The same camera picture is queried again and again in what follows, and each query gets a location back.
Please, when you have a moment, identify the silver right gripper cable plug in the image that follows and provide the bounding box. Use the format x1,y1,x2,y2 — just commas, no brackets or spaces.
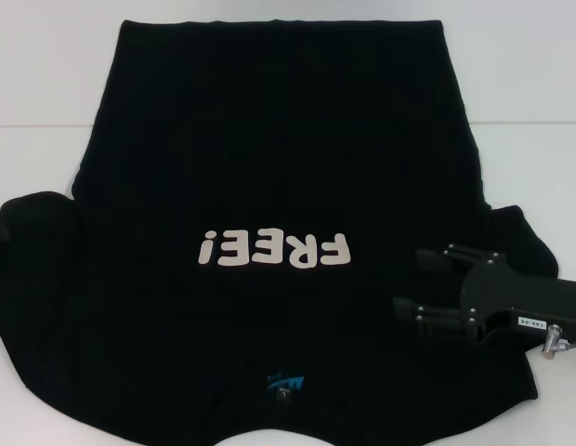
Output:
541,324,570,360

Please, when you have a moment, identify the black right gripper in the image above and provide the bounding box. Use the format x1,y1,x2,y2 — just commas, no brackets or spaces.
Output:
392,243,576,343

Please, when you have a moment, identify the black shirt with FREE print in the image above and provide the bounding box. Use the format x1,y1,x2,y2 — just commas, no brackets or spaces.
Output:
0,18,566,446

